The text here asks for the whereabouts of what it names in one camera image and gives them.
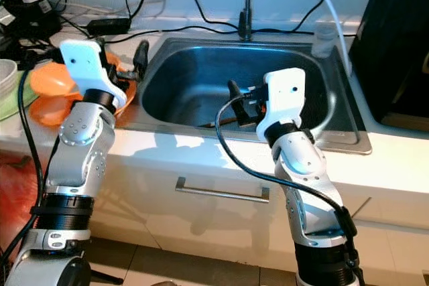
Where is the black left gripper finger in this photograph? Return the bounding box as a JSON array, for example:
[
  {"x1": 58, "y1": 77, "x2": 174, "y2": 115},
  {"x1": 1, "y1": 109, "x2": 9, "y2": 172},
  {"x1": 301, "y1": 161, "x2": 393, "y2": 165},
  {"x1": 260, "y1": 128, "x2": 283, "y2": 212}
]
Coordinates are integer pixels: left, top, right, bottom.
[{"x1": 133, "y1": 40, "x2": 150, "y2": 78}]

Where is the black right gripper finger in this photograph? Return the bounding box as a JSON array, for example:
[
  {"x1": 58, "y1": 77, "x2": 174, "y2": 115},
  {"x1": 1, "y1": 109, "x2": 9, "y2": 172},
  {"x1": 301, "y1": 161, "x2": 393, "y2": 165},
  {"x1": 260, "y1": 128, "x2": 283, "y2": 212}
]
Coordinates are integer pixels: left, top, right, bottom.
[{"x1": 226, "y1": 79, "x2": 244, "y2": 113}]

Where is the wooden chopstick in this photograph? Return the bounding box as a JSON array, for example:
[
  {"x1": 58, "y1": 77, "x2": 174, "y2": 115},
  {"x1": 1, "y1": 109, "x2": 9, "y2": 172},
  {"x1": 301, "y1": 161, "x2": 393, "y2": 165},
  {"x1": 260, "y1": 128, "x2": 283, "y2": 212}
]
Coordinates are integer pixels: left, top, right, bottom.
[{"x1": 197, "y1": 117, "x2": 241, "y2": 129}]

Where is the stainless steel sink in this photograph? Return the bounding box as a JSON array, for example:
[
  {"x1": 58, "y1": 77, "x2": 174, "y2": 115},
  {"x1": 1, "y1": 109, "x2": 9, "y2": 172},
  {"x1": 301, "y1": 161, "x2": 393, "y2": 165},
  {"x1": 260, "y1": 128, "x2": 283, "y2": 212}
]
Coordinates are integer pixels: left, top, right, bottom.
[{"x1": 119, "y1": 35, "x2": 373, "y2": 155}]

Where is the black power adapter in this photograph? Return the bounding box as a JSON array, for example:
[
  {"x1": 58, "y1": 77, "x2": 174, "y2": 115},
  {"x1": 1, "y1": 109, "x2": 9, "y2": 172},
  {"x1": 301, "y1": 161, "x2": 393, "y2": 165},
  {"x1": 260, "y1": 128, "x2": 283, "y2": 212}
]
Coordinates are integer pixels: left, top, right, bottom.
[{"x1": 86, "y1": 17, "x2": 133, "y2": 36}]

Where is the chrome faucet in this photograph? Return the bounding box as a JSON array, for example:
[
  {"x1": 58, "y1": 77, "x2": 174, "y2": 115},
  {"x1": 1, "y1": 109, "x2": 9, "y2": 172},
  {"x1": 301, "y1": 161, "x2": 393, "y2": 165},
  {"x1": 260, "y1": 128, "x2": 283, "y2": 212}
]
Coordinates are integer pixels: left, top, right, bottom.
[{"x1": 225, "y1": 0, "x2": 263, "y2": 41}]

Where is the clear plastic cup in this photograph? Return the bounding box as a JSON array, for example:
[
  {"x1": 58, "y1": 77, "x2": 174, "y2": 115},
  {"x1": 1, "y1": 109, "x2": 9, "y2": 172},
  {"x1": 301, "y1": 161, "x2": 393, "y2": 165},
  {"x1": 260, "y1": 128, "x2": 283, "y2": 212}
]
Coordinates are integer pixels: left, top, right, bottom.
[{"x1": 311, "y1": 21, "x2": 341, "y2": 58}]

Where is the black labelled device box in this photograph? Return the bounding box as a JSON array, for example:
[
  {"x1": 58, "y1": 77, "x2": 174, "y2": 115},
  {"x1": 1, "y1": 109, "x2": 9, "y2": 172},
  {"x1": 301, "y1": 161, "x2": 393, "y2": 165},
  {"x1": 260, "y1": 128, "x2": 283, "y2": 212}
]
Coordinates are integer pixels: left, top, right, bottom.
[{"x1": 0, "y1": 0, "x2": 66, "y2": 40}]

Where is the green plate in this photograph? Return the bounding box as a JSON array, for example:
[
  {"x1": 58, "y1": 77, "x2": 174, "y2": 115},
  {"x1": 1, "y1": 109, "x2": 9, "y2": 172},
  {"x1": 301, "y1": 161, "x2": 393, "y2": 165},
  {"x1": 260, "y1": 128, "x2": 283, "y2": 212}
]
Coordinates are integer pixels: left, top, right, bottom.
[{"x1": 0, "y1": 70, "x2": 36, "y2": 122}]

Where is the white sink cabinet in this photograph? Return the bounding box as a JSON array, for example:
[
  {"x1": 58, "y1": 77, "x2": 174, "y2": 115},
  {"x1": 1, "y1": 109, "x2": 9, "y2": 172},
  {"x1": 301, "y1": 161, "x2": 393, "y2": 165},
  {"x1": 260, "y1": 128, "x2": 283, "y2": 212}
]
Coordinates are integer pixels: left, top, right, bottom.
[{"x1": 0, "y1": 120, "x2": 429, "y2": 280}]

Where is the tall black appliance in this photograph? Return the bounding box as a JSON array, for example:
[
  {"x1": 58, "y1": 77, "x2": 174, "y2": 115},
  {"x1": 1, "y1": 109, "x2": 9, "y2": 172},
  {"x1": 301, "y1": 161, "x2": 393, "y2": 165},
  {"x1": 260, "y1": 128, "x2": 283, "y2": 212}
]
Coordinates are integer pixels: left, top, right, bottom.
[{"x1": 349, "y1": 0, "x2": 429, "y2": 133}]

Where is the red plastic bag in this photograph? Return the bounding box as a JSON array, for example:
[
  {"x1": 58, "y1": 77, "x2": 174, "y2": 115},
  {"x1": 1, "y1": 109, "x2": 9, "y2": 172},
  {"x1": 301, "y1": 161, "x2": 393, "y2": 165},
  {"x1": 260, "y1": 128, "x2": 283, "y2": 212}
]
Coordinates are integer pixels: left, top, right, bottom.
[{"x1": 0, "y1": 152, "x2": 45, "y2": 255}]

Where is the black stand leg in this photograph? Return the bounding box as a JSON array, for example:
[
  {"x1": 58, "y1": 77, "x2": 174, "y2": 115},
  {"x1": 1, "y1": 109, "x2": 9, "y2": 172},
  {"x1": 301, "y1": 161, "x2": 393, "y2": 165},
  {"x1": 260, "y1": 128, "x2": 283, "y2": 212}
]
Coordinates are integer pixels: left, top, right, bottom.
[{"x1": 90, "y1": 269, "x2": 125, "y2": 284}]

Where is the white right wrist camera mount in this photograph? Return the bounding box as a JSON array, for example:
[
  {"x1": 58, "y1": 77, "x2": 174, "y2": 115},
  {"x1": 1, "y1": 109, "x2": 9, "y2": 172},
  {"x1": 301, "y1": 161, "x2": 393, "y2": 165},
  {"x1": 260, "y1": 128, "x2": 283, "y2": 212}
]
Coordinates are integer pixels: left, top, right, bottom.
[{"x1": 255, "y1": 68, "x2": 308, "y2": 141}]

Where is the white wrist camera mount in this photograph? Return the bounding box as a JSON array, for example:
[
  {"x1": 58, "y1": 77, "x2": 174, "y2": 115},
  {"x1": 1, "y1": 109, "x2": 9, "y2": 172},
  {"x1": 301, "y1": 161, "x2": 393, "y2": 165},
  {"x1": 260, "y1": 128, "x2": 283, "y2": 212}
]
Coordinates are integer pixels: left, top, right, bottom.
[
  {"x1": 58, "y1": 39, "x2": 129, "y2": 110},
  {"x1": 255, "y1": 68, "x2": 308, "y2": 141}
]

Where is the black counter cable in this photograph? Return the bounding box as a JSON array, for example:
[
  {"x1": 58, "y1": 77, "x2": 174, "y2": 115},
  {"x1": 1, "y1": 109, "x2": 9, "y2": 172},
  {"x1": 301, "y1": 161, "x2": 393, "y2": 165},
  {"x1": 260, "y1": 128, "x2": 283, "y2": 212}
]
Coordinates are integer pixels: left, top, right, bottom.
[{"x1": 64, "y1": 23, "x2": 356, "y2": 49}]

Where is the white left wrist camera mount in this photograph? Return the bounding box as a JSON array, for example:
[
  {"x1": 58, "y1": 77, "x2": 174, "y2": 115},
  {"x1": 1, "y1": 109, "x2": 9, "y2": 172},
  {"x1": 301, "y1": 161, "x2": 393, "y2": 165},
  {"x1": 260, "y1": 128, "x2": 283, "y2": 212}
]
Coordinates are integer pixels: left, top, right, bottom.
[{"x1": 58, "y1": 39, "x2": 129, "y2": 110}]

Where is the silver sink cabinet handle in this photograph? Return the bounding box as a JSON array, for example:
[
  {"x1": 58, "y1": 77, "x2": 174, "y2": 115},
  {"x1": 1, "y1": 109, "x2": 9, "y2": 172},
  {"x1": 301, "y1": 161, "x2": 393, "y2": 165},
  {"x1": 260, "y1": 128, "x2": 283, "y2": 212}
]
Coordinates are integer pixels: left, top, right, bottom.
[{"x1": 174, "y1": 176, "x2": 271, "y2": 204}]

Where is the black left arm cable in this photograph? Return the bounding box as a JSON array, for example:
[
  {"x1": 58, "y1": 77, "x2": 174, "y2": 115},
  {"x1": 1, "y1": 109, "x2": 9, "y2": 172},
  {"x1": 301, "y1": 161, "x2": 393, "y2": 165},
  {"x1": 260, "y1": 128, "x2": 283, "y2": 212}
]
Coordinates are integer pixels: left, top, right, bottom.
[{"x1": 0, "y1": 50, "x2": 64, "y2": 280}]

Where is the white hose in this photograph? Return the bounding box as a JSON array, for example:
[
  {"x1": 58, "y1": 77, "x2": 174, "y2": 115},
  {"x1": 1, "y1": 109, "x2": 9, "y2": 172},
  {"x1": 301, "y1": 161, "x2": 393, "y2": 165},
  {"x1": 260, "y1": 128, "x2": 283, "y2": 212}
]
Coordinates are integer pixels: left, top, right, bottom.
[{"x1": 261, "y1": 0, "x2": 353, "y2": 76}]

